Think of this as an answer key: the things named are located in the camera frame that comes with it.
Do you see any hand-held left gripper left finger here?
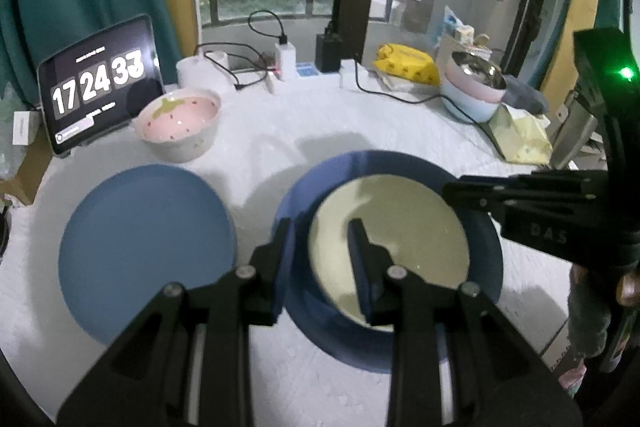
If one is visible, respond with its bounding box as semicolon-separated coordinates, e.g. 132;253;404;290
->
56;217;292;427

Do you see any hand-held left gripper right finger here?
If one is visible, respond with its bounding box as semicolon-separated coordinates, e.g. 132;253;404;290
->
348;218;583;427

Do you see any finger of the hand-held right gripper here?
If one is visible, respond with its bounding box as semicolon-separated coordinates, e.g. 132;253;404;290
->
442;174;508;220

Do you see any cream bowl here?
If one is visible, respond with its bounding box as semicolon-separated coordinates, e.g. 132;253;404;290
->
307;175;472;333

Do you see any blue plate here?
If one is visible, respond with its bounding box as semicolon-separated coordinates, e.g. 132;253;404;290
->
58;164;238;347

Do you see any person's right forearm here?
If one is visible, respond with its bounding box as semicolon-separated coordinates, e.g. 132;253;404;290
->
567;277;618;360

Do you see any person's right hand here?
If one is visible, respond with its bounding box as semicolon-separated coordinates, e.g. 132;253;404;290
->
618;268;640;308

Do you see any pale yellow cloth pack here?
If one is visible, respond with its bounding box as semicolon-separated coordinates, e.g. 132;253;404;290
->
489;104;553;165

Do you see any pink and silver tumbler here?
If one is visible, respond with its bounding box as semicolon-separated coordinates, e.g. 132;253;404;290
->
550;89;601;170

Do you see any pink plastic bowl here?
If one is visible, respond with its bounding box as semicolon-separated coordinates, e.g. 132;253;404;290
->
445;52;507;104

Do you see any grey cloth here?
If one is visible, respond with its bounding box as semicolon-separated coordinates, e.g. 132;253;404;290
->
501;76;550;115

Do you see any metal bowl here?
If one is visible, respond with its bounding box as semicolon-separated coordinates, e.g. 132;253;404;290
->
451;51;507;92

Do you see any yellow packet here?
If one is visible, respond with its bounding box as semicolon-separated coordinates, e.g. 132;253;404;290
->
374;43;442;86

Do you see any blue and white carton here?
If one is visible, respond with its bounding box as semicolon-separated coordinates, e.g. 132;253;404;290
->
440;4;476;48

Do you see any white power strip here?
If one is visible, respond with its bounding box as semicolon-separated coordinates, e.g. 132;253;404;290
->
265;59;381;94

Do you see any pink strawberry print bowl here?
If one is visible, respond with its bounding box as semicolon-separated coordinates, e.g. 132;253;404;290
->
132;88;222;164

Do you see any black power adapter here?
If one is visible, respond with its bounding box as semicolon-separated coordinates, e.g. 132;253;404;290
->
315;33;343;72

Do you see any narrow teal curtain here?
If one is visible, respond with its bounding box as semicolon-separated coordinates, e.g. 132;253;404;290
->
596;0;626;38

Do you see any white charger plug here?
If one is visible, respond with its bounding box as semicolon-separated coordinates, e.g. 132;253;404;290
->
274;42;297;82

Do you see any white toilet paper roll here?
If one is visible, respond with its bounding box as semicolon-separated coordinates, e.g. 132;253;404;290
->
176;51;238;90

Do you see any tablet with clock display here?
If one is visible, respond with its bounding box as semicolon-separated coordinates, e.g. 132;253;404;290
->
36;14;165;156

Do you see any cardboard box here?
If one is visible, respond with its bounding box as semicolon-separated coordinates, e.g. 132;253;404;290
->
0;142;56;208

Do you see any black round disc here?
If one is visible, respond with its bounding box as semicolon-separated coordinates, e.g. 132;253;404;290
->
0;206;12;258

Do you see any small white box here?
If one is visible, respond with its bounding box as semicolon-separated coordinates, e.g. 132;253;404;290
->
12;110;41;148

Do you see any clear plastic bag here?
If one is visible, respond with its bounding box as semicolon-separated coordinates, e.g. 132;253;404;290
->
0;82;26;180

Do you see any black adapter cable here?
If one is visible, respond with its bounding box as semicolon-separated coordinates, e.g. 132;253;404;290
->
352;57;451;106

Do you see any black charger cable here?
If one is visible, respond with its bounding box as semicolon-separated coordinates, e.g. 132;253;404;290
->
192;9;288;92

